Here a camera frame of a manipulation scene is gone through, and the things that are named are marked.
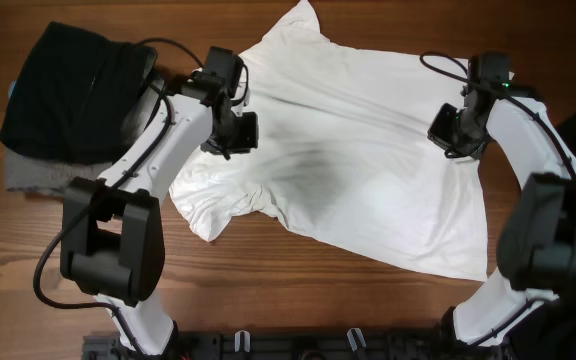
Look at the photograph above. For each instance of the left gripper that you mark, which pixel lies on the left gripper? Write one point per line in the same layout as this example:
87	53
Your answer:
248	139

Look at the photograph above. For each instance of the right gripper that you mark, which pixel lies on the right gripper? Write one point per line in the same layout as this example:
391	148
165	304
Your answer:
438	134

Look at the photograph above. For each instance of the white t-shirt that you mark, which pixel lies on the white t-shirt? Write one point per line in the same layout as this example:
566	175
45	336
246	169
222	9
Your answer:
343	156

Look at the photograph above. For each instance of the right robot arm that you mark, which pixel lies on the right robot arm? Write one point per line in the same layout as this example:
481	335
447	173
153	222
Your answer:
527	308

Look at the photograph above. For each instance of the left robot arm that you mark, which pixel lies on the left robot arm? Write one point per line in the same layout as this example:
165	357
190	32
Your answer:
111	242

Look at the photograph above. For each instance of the folded black garment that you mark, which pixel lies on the folded black garment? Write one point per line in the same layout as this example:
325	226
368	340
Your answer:
73	94

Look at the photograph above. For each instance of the folded grey garment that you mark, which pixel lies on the folded grey garment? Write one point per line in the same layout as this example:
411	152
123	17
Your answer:
29	175

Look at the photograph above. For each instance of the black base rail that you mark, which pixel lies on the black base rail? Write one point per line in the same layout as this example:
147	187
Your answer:
352	344

